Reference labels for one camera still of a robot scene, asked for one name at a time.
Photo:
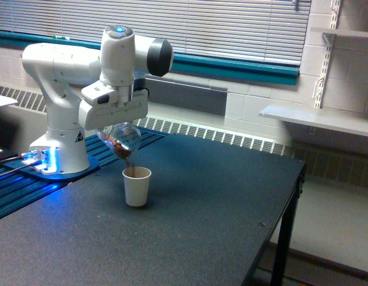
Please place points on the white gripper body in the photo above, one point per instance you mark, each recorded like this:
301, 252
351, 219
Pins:
103, 105

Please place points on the clear plastic cup with nuts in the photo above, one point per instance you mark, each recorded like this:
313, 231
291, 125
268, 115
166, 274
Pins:
123, 139

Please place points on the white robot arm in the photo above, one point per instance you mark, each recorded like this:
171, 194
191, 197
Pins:
62, 71

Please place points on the white paper cup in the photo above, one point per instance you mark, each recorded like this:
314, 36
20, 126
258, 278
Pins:
136, 185

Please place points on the teal window sill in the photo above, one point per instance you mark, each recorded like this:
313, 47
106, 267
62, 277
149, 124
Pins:
183, 63

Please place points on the white surface at left edge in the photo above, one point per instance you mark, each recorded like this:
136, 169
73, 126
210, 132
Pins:
6, 101

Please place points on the blue slotted aluminium rails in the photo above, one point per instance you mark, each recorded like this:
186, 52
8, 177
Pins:
18, 190

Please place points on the white window blinds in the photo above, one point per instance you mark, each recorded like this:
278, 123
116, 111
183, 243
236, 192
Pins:
265, 31

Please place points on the black table leg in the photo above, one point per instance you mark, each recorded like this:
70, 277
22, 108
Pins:
285, 233

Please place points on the baseboard radiator vent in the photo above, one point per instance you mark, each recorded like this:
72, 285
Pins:
322, 162

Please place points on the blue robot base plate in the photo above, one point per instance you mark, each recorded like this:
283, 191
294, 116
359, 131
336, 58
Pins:
63, 177

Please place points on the white shelf bracket rail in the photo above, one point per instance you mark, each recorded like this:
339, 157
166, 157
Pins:
329, 39

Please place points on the white upper wall shelf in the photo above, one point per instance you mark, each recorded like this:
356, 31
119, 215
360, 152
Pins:
341, 32

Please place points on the white wall shelf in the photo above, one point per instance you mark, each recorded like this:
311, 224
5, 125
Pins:
341, 32
339, 121

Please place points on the white lower wall shelf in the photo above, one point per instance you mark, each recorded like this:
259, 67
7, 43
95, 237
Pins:
339, 121

